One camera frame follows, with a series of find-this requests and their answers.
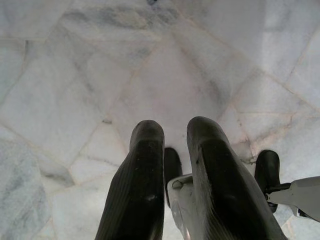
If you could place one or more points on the black robot foot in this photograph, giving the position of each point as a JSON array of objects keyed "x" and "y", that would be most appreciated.
[
  {"x": 172, "y": 165},
  {"x": 267, "y": 170}
]

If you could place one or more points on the silver robot leg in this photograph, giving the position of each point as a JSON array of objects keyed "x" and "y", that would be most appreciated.
[
  {"x": 302, "y": 192},
  {"x": 181, "y": 197}
]

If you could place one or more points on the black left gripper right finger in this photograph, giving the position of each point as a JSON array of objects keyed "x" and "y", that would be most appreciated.
[{"x": 225, "y": 190}]

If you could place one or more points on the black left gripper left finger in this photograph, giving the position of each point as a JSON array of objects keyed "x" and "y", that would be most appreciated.
[{"x": 140, "y": 180}]

